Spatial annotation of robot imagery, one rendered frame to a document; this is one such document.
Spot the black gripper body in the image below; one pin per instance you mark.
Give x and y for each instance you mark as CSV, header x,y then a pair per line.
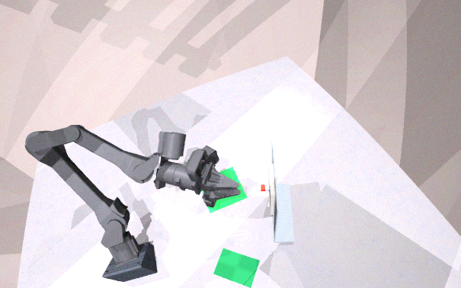
x,y
190,175

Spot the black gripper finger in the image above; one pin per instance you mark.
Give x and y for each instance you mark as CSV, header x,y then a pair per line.
x,y
217,194
215,180

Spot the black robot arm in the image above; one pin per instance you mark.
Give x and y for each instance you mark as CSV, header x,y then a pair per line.
x,y
48,148

